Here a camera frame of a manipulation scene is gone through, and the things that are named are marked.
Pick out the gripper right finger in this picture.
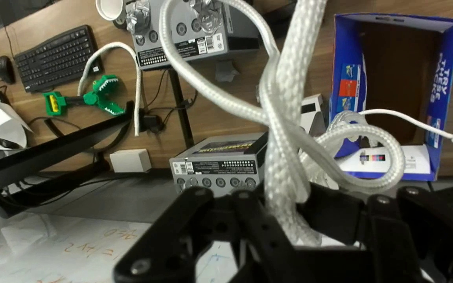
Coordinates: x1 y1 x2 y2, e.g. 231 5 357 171
297 182 453 283

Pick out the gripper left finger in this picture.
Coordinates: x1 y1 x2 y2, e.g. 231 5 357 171
112 187 306 283

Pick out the thick white braided rope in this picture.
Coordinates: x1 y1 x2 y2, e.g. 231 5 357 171
159 0 406 247

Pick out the small white box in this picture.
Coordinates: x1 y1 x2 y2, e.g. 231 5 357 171
109 149 153 174

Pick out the grey box with round holes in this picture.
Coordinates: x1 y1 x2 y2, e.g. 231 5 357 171
169 132 270 197
126 0 261 72

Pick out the white and black box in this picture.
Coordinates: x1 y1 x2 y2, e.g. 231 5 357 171
300 94 326 136

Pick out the blue carton box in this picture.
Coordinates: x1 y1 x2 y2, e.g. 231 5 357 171
329 13 453 182

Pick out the whiteboard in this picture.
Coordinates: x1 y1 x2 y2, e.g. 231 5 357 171
0 197 250 283

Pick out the black power adapter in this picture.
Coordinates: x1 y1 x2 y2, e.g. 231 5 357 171
138 108 165 134

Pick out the black pole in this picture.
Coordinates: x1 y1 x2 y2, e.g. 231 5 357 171
168 70 195 149

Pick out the green crocodile grabber toy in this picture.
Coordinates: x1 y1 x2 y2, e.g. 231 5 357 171
42 75 126 117

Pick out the piece of grey tape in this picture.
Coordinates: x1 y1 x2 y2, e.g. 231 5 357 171
215 61 239 83

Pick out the crumpled white paper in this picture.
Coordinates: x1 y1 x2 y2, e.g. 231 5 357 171
0 88 33 150

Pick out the black keyboard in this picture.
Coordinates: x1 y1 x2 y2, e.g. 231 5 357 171
14 25 103 93

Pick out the crumpled silver foil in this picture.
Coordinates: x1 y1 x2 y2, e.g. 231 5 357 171
189 0 224 34
126 0 151 34

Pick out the black computer mouse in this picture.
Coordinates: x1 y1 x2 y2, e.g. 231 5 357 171
0 55 16 85

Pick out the white paper cup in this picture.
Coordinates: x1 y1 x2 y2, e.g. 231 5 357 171
96 0 127 21

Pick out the thin white knotted rope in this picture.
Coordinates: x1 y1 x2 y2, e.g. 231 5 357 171
358 109 453 154

